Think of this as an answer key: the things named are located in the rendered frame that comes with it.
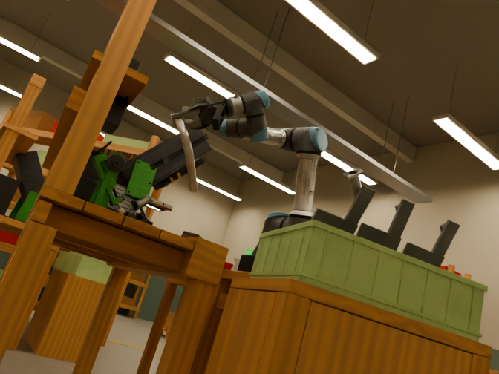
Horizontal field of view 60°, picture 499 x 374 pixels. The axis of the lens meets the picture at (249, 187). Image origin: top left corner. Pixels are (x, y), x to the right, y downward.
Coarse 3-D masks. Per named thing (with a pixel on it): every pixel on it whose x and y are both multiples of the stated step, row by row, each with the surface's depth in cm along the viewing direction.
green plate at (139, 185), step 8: (136, 160) 222; (136, 168) 220; (144, 168) 223; (136, 176) 219; (144, 176) 221; (152, 176) 224; (128, 184) 215; (136, 184) 217; (144, 184) 220; (128, 192) 213; (136, 192) 216; (144, 192) 218
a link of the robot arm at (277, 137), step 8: (224, 120) 177; (232, 120) 174; (224, 128) 175; (232, 128) 172; (272, 128) 195; (280, 128) 200; (288, 128) 203; (224, 136) 178; (232, 136) 175; (240, 136) 173; (272, 136) 192; (280, 136) 197; (288, 136) 200; (272, 144) 197; (280, 144) 199; (288, 144) 201
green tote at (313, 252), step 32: (320, 224) 117; (256, 256) 151; (288, 256) 125; (320, 256) 115; (352, 256) 118; (384, 256) 122; (352, 288) 117; (384, 288) 120; (416, 288) 124; (448, 288) 127; (480, 288) 131; (416, 320) 122; (448, 320) 125; (480, 320) 129
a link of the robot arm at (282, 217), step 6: (270, 216) 202; (276, 216) 201; (282, 216) 201; (288, 216) 203; (264, 222) 206; (270, 222) 201; (276, 222) 199; (282, 222) 198; (264, 228) 202; (270, 228) 200; (276, 228) 198
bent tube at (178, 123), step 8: (176, 120) 155; (184, 128) 150; (184, 136) 149; (184, 144) 149; (184, 152) 150; (192, 152) 150; (192, 160) 152; (192, 168) 154; (192, 176) 156; (192, 184) 159
